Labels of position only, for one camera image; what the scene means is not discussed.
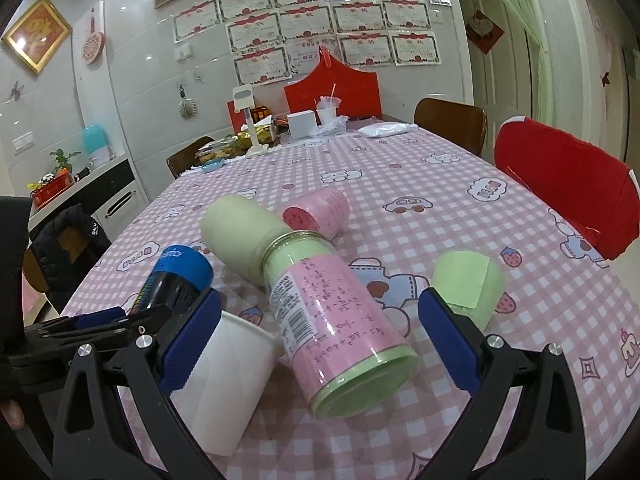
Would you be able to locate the white box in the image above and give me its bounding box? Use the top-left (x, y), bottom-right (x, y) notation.
top-left (286, 110), bottom-right (317, 140)

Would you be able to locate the white black cabinet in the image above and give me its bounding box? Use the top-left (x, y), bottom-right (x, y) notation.
top-left (28, 155), bottom-right (149, 242)

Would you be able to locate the green sheer curtain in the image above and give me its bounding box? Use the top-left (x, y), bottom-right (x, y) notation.
top-left (502, 0), bottom-right (554, 126)

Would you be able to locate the brown wooden chair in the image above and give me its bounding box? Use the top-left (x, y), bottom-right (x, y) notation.
top-left (413, 98), bottom-right (487, 156)

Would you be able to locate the red covered chair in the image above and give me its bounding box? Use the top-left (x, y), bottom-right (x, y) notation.
top-left (494, 116), bottom-right (639, 260)

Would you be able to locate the gold framed red picture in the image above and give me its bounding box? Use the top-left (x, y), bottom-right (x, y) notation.
top-left (2, 0), bottom-right (72, 75)

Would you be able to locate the pink checkered tablecloth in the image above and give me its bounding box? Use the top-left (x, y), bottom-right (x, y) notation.
top-left (65, 132), bottom-right (639, 479)

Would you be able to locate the snack food tray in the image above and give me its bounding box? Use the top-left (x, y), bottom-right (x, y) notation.
top-left (195, 134), bottom-right (252, 165)

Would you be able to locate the brown chair far left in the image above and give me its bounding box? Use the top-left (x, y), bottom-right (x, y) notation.
top-left (166, 136), bottom-right (213, 179)

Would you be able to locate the pale green cup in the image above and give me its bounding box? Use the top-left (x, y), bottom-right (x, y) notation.
top-left (200, 194), bottom-right (291, 286)

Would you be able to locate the potted green plant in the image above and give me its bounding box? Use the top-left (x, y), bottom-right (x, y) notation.
top-left (50, 148), bottom-right (80, 176)

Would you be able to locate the round wall hanging ornament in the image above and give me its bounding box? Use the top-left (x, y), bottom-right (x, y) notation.
top-left (179, 84), bottom-right (198, 120)

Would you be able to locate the red door diamond decoration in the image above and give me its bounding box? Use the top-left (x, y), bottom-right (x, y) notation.
top-left (465, 10), bottom-right (504, 54)

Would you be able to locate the light green paper cup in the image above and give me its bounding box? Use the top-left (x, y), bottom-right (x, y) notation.
top-left (431, 250), bottom-right (506, 330)

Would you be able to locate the small red gift bag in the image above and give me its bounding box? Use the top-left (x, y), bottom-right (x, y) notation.
top-left (227, 100), bottom-right (246, 133)

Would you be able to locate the red planter box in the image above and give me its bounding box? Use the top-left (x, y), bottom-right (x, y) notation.
top-left (27, 168), bottom-right (74, 210)

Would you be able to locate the pink paper cup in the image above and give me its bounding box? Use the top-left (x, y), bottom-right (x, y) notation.
top-left (280, 186), bottom-right (350, 240)

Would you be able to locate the pink green clear jar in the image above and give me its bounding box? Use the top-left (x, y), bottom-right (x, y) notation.
top-left (262, 231), bottom-right (420, 419)

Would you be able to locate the plastic cup with straw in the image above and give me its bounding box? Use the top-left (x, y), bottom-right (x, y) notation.
top-left (316, 84), bottom-right (342, 126)

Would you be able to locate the blue black cup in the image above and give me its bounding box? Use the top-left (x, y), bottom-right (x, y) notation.
top-left (130, 245), bottom-right (214, 314)

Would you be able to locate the white paper cup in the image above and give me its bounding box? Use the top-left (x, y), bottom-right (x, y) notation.
top-left (170, 312), bottom-right (283, 457)

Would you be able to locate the blue white humidifier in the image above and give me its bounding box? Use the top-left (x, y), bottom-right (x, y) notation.
top-left (82, 124), bottom-right (114, 169)

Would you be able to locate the person's hand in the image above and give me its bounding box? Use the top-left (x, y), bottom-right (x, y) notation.
top-left (0, 400), bottom-right (25, 430)

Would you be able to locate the chair with black jacket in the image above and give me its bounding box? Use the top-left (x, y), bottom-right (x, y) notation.
top-left (23, 205), bottom-right (111, 313)

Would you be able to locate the white desk lamp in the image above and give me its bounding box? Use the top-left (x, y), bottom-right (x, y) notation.
top-left (232, 84), bottom-right (268, 157)

